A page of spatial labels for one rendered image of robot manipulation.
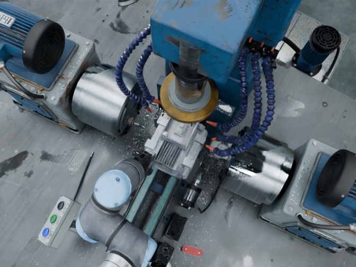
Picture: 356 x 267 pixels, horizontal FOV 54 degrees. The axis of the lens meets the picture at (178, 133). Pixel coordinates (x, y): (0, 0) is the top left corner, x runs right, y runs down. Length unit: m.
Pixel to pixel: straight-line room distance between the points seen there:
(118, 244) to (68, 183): 0.67
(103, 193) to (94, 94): 0.47
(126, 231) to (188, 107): 0.39
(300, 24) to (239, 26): 1.70
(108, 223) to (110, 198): 0.08
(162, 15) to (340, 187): 0.68
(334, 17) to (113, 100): 2.21
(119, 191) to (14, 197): 0.82
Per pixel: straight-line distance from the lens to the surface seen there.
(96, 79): 1.31
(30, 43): 1.21
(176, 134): 1.26
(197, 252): 1.52
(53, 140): 1.67
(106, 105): 1.28
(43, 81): 1.35
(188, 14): 0.76
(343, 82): 2.86
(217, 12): 0.76
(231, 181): 1.26
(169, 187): 1.42
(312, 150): 1.30
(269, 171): 1.23
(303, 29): 2.43
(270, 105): 0.97
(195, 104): 1.04
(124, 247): 0.98
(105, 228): 0.99
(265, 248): 1.58
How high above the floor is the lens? 2.33
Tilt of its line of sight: 73 degrees down
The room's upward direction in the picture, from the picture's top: 4 degrees clockwise
